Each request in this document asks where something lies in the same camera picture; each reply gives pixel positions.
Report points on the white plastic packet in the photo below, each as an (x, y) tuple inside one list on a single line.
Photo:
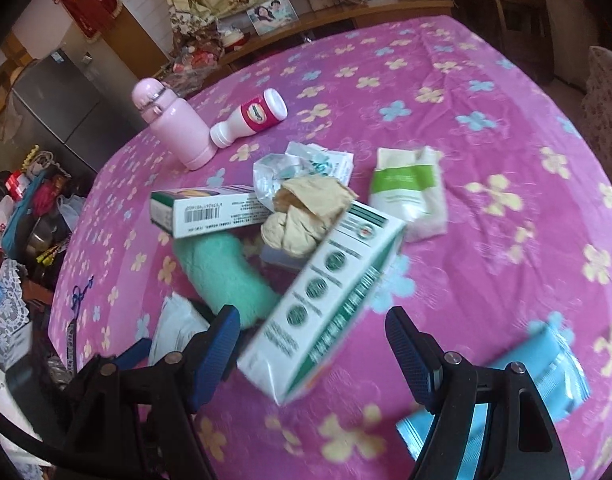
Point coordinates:
[(178, 325)]

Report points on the wooden headboard shelf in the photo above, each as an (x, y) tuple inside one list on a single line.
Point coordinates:
[(336, 17)]

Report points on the pink floral bedsheet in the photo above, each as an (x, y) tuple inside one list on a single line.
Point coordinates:
[(486, 135)]

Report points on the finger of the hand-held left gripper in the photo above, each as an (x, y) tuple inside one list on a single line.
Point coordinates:
[(133, 353)]

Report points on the blue foil packet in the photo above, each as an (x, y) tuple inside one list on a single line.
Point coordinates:
[(546, 370)]

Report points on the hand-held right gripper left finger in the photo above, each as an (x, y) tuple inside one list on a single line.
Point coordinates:
[(213, 360)]

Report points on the pink thermos bottle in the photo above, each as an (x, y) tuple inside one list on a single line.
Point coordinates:
[(176, 125)]

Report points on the crumpled beige gloves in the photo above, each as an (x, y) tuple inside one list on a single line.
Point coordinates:
[(301, 210)]

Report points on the crumpled clear plastic wrapper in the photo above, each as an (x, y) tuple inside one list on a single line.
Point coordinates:
[(306, 162)]

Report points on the framed photo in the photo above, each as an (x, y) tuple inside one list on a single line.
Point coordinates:
[(271, 14)]

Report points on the floral cushion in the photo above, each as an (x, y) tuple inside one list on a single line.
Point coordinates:
[(606, 100)]

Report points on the mint green fuzzy cloth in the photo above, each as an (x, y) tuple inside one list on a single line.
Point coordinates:
[(226, 275)]

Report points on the pile of household clutter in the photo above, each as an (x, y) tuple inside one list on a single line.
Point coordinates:
[(31, 220)]

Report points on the red hanging decoration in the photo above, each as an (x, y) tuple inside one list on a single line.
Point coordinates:
[(86, 2)]

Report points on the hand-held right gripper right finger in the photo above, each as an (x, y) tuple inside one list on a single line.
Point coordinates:
[(408, 355)]

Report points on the large green white carton box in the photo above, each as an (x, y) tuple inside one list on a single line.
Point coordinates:
[(326, 300)]

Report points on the white lace cloth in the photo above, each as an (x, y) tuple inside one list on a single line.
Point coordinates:
[(8, 305)]

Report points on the small green white barcode box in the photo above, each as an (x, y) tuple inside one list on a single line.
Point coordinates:
[(206, 210)]

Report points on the white bottle with red label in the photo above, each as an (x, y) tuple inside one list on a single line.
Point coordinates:
[(251, 117)]

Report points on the tissue pack with green label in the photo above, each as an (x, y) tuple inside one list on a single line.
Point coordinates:
[(411, 190)]

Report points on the grey refrigerator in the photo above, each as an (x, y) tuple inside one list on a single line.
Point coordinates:
[(56, 105)]

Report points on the wooden chair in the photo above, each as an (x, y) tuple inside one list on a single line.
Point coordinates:
[(518, 15)]

